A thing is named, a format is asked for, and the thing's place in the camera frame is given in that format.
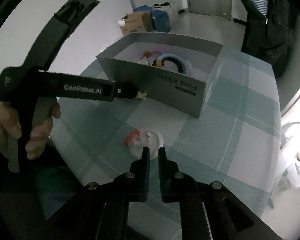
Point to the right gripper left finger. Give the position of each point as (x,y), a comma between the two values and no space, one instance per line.
(140,182)

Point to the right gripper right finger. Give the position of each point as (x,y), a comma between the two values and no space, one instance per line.
(170,192)

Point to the cream pearl flower brooch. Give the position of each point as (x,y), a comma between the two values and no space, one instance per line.
(141,96)

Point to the white round pin badge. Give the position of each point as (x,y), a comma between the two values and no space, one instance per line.
(144,62)

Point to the black forearm sleeve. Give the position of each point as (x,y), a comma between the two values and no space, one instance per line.
(27,201)

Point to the person's left hand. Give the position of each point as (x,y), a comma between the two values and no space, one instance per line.
(9,125)

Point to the teal checked tablecloth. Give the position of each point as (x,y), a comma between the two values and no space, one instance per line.
(236,139)

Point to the grey cardboard box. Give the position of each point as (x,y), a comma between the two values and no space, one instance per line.
(166,85)

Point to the white plastic bags pile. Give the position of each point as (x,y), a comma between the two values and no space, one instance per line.
(287,174)

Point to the brown cardboard carton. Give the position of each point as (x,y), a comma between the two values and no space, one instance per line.
(136,22)

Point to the blue cardboard box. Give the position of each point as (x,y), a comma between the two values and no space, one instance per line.
(160,19)

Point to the white plastic bag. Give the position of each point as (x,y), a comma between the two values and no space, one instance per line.
(170,8)

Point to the black hanging jacket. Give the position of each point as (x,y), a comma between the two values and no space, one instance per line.
(269,32)

